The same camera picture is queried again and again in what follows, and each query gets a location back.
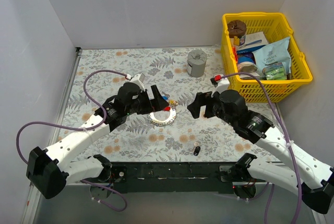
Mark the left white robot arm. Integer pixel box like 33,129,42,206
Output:
27,82,169,199

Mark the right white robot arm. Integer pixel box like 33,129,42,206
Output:
187,90,333,214

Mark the floral table mat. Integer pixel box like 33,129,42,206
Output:
62,47,276,162

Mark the grey tape roll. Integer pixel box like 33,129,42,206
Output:
187,50,207,78

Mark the black car key fob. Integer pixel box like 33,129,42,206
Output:
193,145,201,156

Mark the green packet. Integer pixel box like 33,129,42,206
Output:
263,62,287,80

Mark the white box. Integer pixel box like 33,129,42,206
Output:
244,31,269,49

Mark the light blue snack bag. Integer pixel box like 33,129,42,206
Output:
253,37,291,74

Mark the yellow plastic basket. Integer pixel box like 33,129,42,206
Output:
221,12,313,103

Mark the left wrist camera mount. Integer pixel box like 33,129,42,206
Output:
125,73,145,91

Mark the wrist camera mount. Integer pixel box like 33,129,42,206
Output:
210,74,230,97
125,73,145,91

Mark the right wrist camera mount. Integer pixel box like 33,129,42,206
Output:
210,74,230,97

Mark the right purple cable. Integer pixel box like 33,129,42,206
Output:
220,72,303,224

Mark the purple cable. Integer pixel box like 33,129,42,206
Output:
220,72,303,224
16,69,131,212

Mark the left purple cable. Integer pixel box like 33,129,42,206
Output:
16,69,131,212

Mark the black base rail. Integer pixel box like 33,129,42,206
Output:
80,161,259,195

